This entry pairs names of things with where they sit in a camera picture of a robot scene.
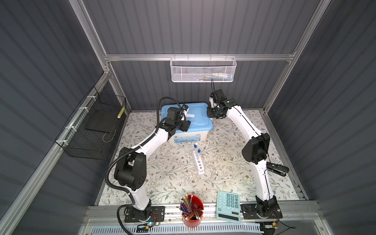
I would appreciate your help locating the yellow marker in basket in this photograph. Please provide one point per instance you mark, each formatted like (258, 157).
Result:
(121, 112)

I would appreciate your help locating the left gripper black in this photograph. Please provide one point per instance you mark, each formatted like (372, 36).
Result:
(184, 126)

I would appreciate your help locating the white slotted cable duct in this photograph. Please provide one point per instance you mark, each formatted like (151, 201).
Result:
(202, 229)

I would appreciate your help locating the white plastic storage bin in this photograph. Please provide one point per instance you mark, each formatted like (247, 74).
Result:
(188, 137)

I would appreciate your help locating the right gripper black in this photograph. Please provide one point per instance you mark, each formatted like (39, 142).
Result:
(209, 113)

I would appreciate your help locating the white test tube rack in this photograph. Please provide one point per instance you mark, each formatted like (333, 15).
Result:
(198, 163)

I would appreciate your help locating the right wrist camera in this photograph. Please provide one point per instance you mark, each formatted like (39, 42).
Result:
(212, 100)

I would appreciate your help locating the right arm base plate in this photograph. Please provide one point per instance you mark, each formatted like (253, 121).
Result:
(250, 211)

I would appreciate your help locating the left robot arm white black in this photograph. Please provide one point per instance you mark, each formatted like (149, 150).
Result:
(128, 172)

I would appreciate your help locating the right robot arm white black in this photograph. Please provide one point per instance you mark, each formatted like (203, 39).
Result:
(255, 151)

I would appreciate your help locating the black stapler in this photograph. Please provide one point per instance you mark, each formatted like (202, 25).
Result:
(277, 169)

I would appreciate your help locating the white wire wall basket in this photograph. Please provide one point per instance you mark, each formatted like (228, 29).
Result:
(202, 70)

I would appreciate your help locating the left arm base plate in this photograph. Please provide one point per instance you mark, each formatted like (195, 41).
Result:
(152, 213)

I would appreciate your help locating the mint green calculator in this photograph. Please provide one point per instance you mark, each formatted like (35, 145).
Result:
(228, 207)

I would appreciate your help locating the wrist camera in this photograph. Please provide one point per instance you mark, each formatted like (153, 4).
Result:
(212, 100)
(185, 108)

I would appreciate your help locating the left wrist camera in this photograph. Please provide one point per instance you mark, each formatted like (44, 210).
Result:
(185, 108)

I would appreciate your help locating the black wire side basket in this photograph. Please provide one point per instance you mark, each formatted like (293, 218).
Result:
(95, 128)

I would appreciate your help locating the blue plastic bin lid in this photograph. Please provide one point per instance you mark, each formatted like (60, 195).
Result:
(197, 115)

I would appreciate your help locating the red pencil cup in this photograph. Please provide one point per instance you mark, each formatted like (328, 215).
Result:
(192, 209)

